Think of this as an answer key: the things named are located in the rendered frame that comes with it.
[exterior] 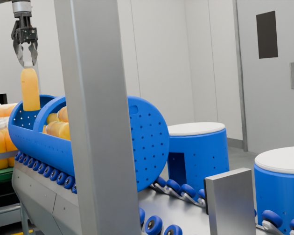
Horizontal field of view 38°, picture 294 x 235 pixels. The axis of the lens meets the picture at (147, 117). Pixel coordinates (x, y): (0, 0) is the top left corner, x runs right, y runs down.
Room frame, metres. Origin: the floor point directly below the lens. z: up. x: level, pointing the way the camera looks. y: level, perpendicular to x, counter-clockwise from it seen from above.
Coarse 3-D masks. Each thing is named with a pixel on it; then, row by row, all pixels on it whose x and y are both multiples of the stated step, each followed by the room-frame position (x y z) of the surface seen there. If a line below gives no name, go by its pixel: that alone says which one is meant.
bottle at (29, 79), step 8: (24, 72) 1.80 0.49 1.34; (32, 72) 1.80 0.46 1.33; (24, 80) 1.79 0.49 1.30; (32, 80) 1.80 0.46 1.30; (24, 88) 1.79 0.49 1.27; (32, 88) 1.80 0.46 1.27; (24, 96) 1.80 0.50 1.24; (32, 96) 1.79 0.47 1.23; (24, 104) 1.80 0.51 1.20; (32, 104) 1.79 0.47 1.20
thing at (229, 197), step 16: (224, 176) 0.81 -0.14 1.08; (240, 176) 0.83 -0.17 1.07; (208, 192) 0.81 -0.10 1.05; (224, 192) 0.81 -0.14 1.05; (240, 192) 0.83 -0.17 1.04; (208, 208) 0.81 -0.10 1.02; (224, 208) 0.81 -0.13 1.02; (240, 208) 0.83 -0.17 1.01; (224, 224) 0.81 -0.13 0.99; (240, 224) 0.83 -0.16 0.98
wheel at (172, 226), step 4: (172, 224) 0.85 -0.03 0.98; (168, 228) 0.85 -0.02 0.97; (172, 228) 0.84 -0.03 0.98; (176, 228) 0.83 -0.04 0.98; (180, 228) 0.83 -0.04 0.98; (164, 232) 0.85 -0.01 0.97; (168, 232) 0.84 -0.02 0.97; (172, 232) 0.83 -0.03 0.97; (176, 232) 0.82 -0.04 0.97; (180, 232) 0.83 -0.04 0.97
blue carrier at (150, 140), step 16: (48, 96) 1.92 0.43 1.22; (64, 96) 1.55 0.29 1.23; (128, 96) 1.21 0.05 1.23; (16, 112) 1.90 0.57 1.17; (32, 112) 1.93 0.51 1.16; (48, 112) 1.50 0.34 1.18; (144, 112) 1.23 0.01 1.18; (160, 112) 1.26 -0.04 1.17; (16, 128) 1.74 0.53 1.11; (32, 128) 1.93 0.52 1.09; (144, 128) 1.22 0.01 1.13; (160, 128) 1.25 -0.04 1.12; (16, 144) 1.82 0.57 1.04; (32, 144) 1.56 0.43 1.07; (48, 144) 1.38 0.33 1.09; (64, 144) 1.24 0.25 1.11; (144, 144) 1.22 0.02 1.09; (160, 144) 1.25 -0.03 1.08; (48, 160) 1.46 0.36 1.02; (64, 160) 1.27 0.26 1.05; (144, 160) 1.22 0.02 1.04; (160, 160) 1.24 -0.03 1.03; (144, 176) 1.21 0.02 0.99
